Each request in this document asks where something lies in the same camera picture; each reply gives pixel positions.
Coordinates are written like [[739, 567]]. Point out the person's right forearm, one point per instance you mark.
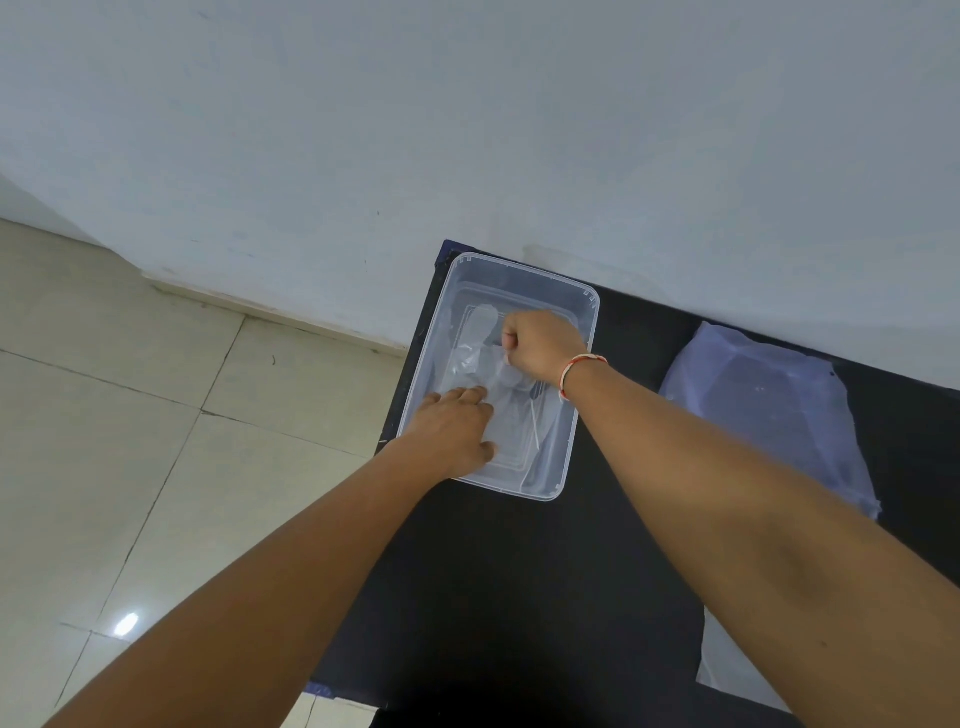
[[735, 540]]

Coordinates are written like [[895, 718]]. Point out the person's right hand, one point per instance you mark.
[[544, 349]]

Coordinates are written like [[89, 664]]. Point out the clear crumpled plastic bag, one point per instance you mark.
[[772, 405]]

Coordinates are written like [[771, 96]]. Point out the white plastic sheet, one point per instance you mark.
[[731, 667]]

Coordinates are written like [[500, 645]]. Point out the person's right fingers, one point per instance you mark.
[[511, 345]]

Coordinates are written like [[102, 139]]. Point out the clear plastic cutlery packet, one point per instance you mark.
[[484, 330]]

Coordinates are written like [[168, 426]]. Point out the person's left thumb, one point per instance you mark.
[[484, 451]]

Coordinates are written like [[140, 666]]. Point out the person's left hand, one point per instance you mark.
[[446, 435]]

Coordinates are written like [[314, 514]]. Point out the clear plastic storage container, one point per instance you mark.
[[457, 292]]

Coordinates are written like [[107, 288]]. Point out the person's left forearm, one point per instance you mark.
[[285, 577]]

